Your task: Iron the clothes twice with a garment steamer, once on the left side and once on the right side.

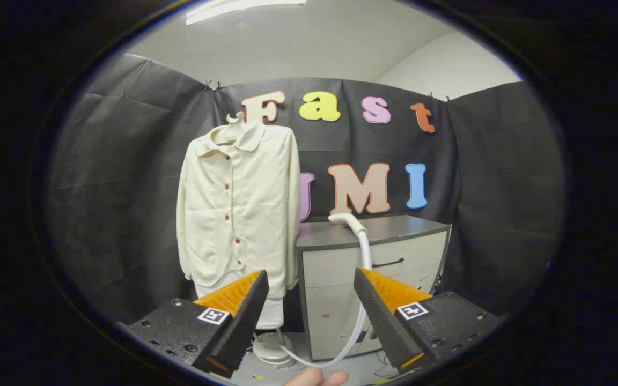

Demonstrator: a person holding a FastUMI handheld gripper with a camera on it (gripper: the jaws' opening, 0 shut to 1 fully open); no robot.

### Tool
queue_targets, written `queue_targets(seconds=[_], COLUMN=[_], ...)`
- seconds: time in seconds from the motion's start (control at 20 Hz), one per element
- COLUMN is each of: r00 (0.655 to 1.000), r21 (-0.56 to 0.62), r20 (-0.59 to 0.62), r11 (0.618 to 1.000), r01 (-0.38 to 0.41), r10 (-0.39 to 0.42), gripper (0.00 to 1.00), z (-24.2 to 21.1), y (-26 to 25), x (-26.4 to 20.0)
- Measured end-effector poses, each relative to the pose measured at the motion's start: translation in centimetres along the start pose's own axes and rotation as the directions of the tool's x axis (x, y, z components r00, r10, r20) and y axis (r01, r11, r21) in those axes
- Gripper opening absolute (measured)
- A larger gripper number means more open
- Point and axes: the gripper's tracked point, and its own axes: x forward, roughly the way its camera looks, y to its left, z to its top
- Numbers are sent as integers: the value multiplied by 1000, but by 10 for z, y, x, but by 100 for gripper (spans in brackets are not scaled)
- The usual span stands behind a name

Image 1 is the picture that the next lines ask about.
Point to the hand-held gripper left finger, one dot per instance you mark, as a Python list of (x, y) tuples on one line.
[(244, 316)]

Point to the cream plastic clothes hanger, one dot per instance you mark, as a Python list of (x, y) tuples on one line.
[(234, 118)]

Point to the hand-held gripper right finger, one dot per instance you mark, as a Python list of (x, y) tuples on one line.
[(379, 316)]

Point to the ceiling light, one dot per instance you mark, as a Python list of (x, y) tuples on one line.
[(234, 8)]

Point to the cream button-up shirt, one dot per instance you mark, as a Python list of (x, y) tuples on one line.
[(255, 214)]

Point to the grey drawer cabinet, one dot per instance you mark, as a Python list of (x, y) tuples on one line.
[(336, 268)]

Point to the white garment steamer base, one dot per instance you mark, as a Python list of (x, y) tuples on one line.
[(271, 351)]

